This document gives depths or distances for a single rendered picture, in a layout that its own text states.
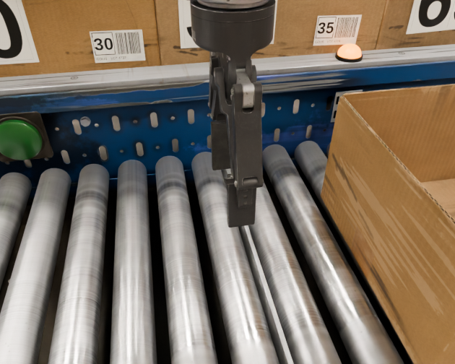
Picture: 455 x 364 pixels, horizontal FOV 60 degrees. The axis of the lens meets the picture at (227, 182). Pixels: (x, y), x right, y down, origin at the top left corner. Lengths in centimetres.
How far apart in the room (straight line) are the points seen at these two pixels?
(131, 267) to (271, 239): 19
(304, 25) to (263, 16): 38
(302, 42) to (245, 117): 41
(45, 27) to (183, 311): 47
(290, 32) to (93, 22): 32
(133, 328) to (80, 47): 44
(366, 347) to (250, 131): 27
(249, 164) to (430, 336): 23
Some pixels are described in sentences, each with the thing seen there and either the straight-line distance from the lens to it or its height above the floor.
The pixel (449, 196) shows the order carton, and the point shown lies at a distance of 69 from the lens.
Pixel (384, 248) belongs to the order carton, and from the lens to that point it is 47.
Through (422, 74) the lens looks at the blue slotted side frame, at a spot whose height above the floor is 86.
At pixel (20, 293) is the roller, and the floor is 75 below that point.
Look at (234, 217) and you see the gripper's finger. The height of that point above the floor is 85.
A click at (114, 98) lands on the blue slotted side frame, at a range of 66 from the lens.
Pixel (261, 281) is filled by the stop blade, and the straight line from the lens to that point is 51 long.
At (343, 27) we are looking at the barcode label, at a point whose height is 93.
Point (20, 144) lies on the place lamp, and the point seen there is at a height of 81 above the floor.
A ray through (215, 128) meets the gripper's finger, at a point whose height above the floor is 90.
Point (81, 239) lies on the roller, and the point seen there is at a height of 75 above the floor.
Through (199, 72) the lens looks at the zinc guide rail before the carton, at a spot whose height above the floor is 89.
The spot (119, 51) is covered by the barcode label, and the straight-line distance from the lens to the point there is 69.
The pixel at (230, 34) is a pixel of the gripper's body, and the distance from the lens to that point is 35.
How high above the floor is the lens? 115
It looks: 38 degrees down
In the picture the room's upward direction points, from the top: straight up
